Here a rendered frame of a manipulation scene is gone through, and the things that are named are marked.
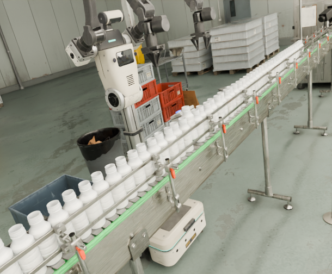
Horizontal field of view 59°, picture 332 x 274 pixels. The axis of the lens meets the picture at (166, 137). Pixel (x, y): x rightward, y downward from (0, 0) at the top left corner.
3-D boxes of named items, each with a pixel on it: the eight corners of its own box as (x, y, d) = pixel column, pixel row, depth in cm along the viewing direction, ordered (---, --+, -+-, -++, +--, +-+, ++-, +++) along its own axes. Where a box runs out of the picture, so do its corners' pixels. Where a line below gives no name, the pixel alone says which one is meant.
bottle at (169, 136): (183, 159, 134) (177, 125, 128) (176, 165, 129) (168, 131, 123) (172, 157, 137) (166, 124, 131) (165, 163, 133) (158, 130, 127)
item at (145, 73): (129, 92, 348) (125, 73, 340) (103, 93, 369) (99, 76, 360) (155, 79, 395) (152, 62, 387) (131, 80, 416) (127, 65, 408)
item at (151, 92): (134, 109, 357) (129, 92, 349) (108, 110, 378) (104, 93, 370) (159, 94, 404) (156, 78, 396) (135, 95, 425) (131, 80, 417)
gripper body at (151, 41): (157, 50, 133) (154, 32, 130) (140, 52, 139) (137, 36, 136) (166, 47, 138) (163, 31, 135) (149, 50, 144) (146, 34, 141)
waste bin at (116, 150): (113, 205, 293) (96, 147, 270) (85, 195, 320) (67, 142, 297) (142, 181, 326) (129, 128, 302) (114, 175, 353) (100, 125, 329)
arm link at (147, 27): (146, 20, 137) (138, 22, 133) (158, 18, 133) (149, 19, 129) (149, 36, 140) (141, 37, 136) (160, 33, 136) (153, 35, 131)
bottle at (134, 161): (145, 193, 113) (135, 155, 107) (131, 192, 115) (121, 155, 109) (151, 184, 118) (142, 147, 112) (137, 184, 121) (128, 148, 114)
